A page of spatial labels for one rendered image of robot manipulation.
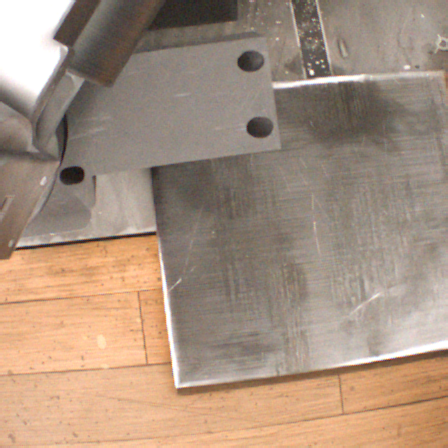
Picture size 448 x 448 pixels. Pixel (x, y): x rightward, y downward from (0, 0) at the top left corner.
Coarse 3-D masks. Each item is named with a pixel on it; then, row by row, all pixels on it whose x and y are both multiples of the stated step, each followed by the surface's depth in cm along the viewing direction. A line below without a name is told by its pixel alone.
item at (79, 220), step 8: (64, 120) 47; (64, 128) 47; (64, 136) 48; (64, 144) 52; (48, 216) 52; (56, 216) 53; (64, 216) 53; (72, 216) 53; (80, 216) 53; (88, 216) 53; (32, 224) 52; (40, 224) 53; (48, 224) 53; (56, 224) 53; (64, 224) 53; (72, 224) 53; (80, 224) 53; (88, 224) 53; (24, 232) 53; (32, 232) 53; (40, 232) 53; (48, 232) 53; (56, 232) 53; (64, 232) 53
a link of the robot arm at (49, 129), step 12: (60, 84) 41; (72, 84) 41; (60, 96) 41; (72, 96) 41; (48, 108) 41; (60, 108) 41; (48, 120) 41; (60, 120) 41; (36, 132) 41; (48, 132) 41; (60, 132) 44; (48, 144) 41; (60, 144) 43; (60, 156) 44; (48, 192) 42; (36, 216) 42
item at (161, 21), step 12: (168, 0) 69; (180, 0) 70; (192, 0) 70; (204, 0) 70; (216, 0) 70; (228, 0) 70; (168, 12) 71; (180, 12) 71; (192, 12) 71; (204, 12) 71; (216, 12) 72; (228, 12) 72; (156, 24) 72; (168, 24) 72; (180, 24) 73; (192, 24) 73; (204, 24) 73
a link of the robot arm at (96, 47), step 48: (0, 0) 39; (48, 0) 38; (96, 0) 40; (144, 0) 41; (0, 48) 39; (48, 48) 38; (96, 48) 41; (0, 96) 39; (48, 96) 39; (0, 192) 35; (0, 240) 38
